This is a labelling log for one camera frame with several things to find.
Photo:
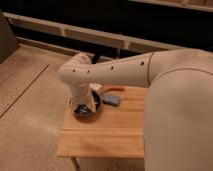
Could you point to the orange marker pen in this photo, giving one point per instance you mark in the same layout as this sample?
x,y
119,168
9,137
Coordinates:
x,y
112,88

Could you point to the wooden table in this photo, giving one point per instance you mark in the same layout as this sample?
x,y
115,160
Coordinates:
x,y
113,132

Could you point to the white shelf rail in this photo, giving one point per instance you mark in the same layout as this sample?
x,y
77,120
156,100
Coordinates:
x,y
88,35

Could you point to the grey cabinet corner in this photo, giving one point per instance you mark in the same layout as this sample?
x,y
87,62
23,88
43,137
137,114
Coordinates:
x,y
8,41

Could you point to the blue sponge block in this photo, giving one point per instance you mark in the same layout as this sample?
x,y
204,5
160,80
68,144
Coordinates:
x,y
111,100

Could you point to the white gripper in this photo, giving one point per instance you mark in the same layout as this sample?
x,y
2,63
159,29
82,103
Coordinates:
x,y
82,96

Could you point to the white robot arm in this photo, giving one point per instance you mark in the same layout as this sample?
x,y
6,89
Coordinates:
x,y
178,112

